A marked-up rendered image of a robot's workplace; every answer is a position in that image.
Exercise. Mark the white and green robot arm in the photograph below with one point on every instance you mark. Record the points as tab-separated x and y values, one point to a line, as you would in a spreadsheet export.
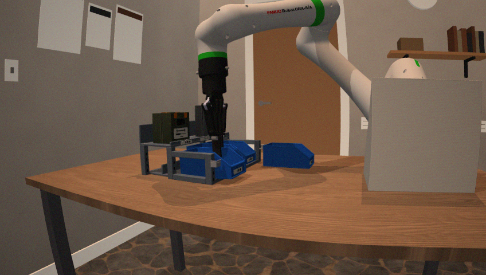
316	19

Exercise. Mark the grey metal shelf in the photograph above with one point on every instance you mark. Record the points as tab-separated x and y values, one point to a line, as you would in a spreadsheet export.
172	168

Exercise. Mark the blue bin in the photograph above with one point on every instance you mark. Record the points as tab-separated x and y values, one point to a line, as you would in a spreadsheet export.
244	149
288	155
232	165
207	145

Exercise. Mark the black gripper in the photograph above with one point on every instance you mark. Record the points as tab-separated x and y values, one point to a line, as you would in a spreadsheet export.
215	110

